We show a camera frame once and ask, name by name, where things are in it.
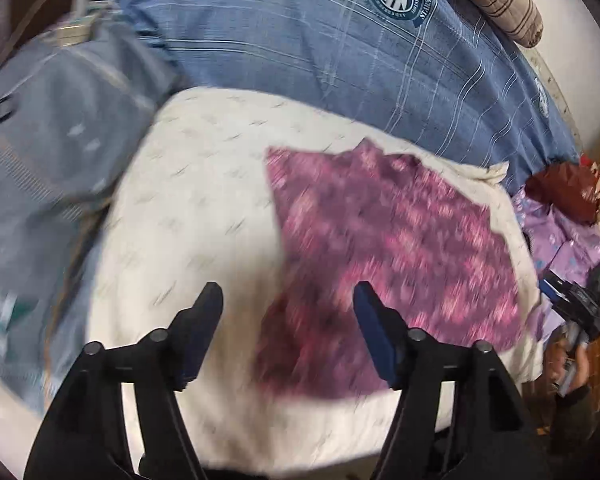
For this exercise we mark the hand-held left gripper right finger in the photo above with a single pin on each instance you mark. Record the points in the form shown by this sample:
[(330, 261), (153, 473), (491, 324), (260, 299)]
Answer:
[(377, 335)]

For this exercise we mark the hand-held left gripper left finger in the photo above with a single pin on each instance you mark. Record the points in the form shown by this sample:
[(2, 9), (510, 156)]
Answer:
[(200, 330)]

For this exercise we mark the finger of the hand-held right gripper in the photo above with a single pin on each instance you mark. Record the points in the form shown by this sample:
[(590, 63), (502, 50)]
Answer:
[(550, 289)]

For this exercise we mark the maroon floral shirt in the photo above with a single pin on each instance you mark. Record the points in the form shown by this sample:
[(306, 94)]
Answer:
[(380, 270)]

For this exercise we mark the person's right hand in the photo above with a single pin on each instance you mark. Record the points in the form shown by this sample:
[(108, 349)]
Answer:
[(567, 357)]

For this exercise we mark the purple floral garment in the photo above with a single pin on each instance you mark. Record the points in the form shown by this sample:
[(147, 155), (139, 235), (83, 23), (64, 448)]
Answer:
[(565, 245)]

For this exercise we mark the dark red cloth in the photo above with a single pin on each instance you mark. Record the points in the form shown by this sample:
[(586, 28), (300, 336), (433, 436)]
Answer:
[(565, 192)]

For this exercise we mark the cream leaf print quilt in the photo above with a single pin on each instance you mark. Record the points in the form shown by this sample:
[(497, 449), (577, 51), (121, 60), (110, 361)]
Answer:
[(190, 220)]

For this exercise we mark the red white striped packet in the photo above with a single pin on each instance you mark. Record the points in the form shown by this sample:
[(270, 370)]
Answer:
[(599, 182)]

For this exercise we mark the grey-blue blanket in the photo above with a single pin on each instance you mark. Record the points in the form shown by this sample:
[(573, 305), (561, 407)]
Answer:
[(55, 170)]

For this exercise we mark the blue plaid duvet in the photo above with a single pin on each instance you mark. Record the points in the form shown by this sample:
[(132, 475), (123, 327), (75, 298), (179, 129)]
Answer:
[(340, 55)]

